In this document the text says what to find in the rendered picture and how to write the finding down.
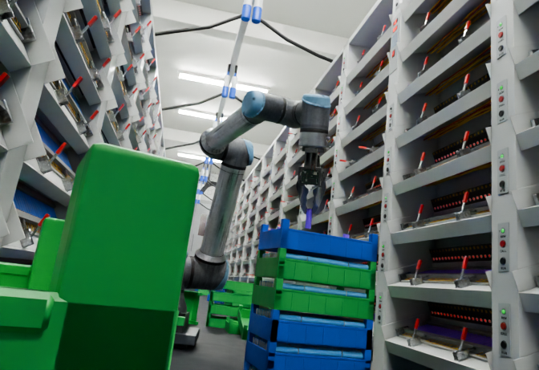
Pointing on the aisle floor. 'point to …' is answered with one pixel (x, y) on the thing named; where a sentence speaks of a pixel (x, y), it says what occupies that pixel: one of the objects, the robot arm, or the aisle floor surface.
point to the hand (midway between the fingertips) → (309, 209)
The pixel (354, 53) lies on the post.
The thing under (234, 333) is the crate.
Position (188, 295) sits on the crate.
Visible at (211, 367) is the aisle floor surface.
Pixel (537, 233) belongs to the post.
